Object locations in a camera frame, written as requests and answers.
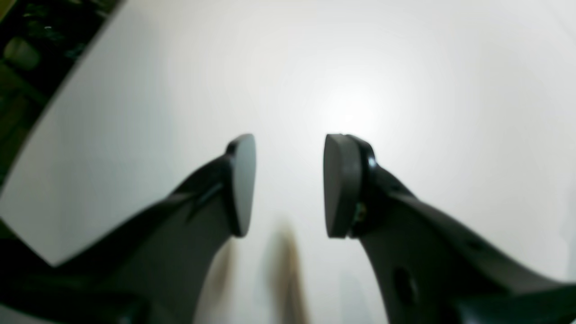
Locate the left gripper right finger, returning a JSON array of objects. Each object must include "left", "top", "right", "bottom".
[{"left": 323, "top": 135, "right": 576, "bottom": 324}]

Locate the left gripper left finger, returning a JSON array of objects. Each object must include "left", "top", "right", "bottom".
[{"left": 1, "top": 134, "right": 257, "bottom": 324}]

